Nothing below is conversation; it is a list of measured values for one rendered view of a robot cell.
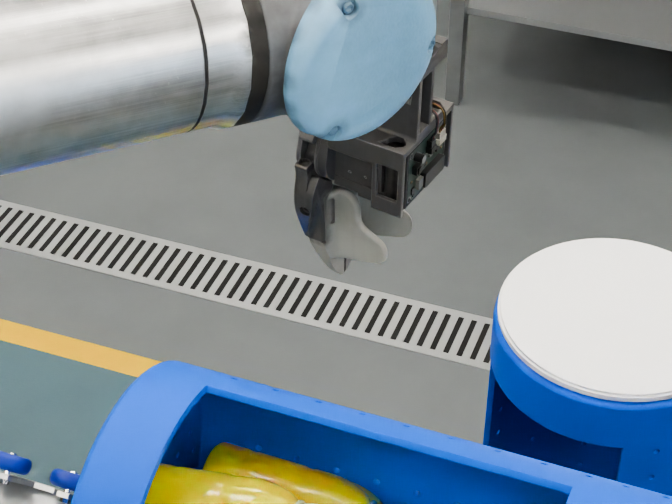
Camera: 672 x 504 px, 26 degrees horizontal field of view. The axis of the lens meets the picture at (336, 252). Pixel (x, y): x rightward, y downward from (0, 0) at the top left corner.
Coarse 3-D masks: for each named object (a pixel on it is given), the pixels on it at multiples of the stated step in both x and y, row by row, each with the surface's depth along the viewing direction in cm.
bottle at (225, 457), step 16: (224, 448) 138; (240, 448) 139; (208, 464) 137; (224, 464) 137; (240, 464) 137; (256, 464) 137; (272, 464) 137; (288, 464) 137; (272, 480) 135; (288, 480) 135; (304, 480) 135; (320, 480) 135; (336, 480) 135; (304, 496) 134; (320, 496) 134; (336, 496) 134; (352, 496) 134; (368, 496) 136
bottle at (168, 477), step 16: (160, 464) 134; (160, 480) 132; (176, 480) 132; (192, 480) 132; (208, 480) 131; (224, 480) 131; (240, 480) 131; (256, 480) 131; (160, 496) 131; (176, 496) 131; (192, 496) 130; (208, 496) 130; (224, 496) 130; (240, 496) 129; (256, 496) 129; (272, 496) 129; (288, 496) 130
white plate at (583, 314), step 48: (576, 240) 179; (624, 240) 179; (528, 288) 172; (576, 288) 172; (624, 288) 172; (528, 336) 165; (576, 336) 165; (624, 336) 165; (576, 384) 159; (624, 384) 159
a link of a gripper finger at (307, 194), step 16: (304, 160) 98; (304, 176) 97; (320, 176) 99; (304, 192) 98; (320, 192) 99; (304, 208) 100; (320, 208) 100; (304, 224) 101; (320, 224) 101; (320, 240) 102
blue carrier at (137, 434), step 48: (144, 384) 131; (192, 384) 132; (240, 384) 134; (144, 432) 127; (192, 432) 147; (240, 432) 148; (288, 432) 145; (336, 432) 142; (384, 432) 128; (432, 432) 131; (96, 480) 125; (144, 480) 124; (384, 480) 144; (432, 480) 142; (480, 480) 139; (528, 480) 124; (576, 480) 124
